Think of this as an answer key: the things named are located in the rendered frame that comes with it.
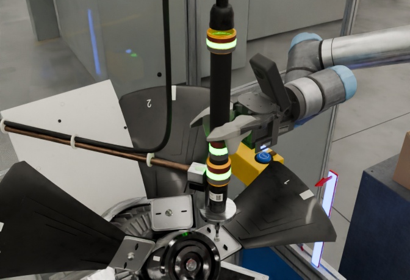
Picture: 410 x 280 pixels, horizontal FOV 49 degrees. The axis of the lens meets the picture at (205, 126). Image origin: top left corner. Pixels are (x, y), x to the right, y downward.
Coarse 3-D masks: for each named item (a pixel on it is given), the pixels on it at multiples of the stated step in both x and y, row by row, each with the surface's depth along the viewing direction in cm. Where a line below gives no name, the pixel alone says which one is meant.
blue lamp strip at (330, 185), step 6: (330, 174) 107; (330, 180) 108; (330, 186) 109; (330, 192) 109; (324, 198) 112; (330, 198) 110; (324, 204) 113; (330, 204) 111; (318, 246) 120; (318, 252) 121; (312, 258) 124; (318, 258) 122
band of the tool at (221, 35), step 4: (208, 32) 66; (212, 32) 68; (220, 32) 68; (224, 32) 68; (228, 32) 68; (232, 32) 68; (212, 36) 65; (216, 36) 64; (220, 36) 64; (224, 36) 64; (228, 36) 64; (232, 36) 65; (208, 40) 66; (216, 48) 65; (220, 48) 65; (224, 48) 65; (228, 48) 66
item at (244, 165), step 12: (240, 144) 137; (228, 156) 137; (240, 156) 132; (252, 156) 132; (276, 156) 132; (240, 168) 134; (252, 168) 129; (264, 168) 127; (240, 180) 136; (252, 180) 131
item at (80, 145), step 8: (0, 128) 94; (8, 128) 93; (16, 128) 93; (32, 136) 92; (40, 136) 91; (48, 136) 91; (64, 144) 90; (80, 144) 88; (88, 144) 88; (104, 152) 87; (112, 152) 86; (120, 152) 86; (128, 152) 86; (136, 160) 85; (144, 160) 85; (152, 160) 84; (160, 160) 84; (168, 160) 84; (176, 168) 83; (184, 168) 82
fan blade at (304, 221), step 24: (288, 168) 105; (264, 192) 100; (288, 192) 100; (240, 216) 95; (264, 216) 95; (288, 216) 96; (312, 216) 97; (240, 240) 89; (264, 240) 90; (288, 240) 91; (312, 240) 93
